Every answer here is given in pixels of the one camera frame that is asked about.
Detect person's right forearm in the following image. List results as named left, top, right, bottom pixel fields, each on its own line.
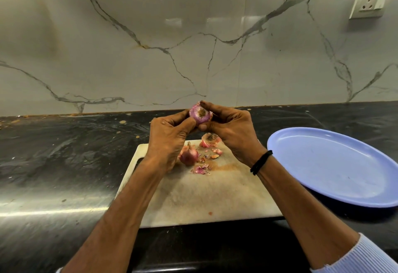
left=252, top=155, right=361, bottom=271

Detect person's right hand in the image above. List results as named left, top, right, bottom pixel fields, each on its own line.
left=198, top=101, right=268, bottom=168

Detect person's left forearm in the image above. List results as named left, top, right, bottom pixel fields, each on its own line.
left=61, top=157, right=175, bottom=273

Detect white cutting board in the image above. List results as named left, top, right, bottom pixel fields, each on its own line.
left=115, top=139, right=283, bottom=228

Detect peeled red onion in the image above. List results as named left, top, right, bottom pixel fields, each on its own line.
left=189, top=102, right=214, bottom=125

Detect white wall socket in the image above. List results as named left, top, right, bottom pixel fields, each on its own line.
left=349, top=0, right=396, bottom=19

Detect onion skin scraps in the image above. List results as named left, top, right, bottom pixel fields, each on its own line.
left=190, top=148, right=224, bottom=175

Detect unpeeled red onion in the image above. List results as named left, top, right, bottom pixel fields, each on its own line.
left=178, top=142, right=200, bottom=167

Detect person's left hand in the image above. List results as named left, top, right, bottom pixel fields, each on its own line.
left=144, top=109, right=198, bottom=174

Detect large onion skin piece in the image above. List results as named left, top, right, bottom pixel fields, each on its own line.
left=200, top=132, right=222, bottom=148

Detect black wrist band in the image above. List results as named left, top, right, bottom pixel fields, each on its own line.
left=250, top=150, right=273, bottom=176

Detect light blue sleeve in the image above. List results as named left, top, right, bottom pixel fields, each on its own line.
left=311, top=233, right=398, bottom=273

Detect blue plastic plate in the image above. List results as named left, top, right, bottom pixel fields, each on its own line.
left=267, top=127, right=398, bottom=208

